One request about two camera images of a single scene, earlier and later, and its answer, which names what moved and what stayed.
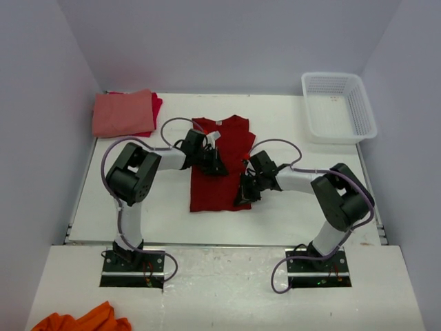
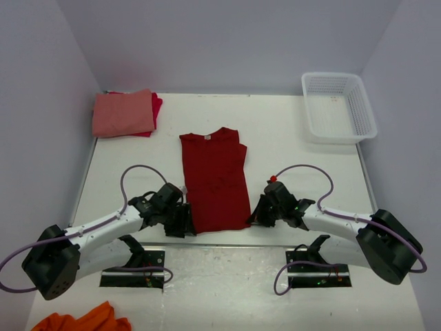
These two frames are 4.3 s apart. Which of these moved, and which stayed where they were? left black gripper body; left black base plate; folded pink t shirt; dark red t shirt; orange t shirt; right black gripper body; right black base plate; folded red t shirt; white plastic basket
Moved: dark red t shirt; right black gripper body; left black gripper body
Stayed: right black base plate; folded pink t shirt; folded red t shirt; orange t shirt; white plastic basket; left black base plate
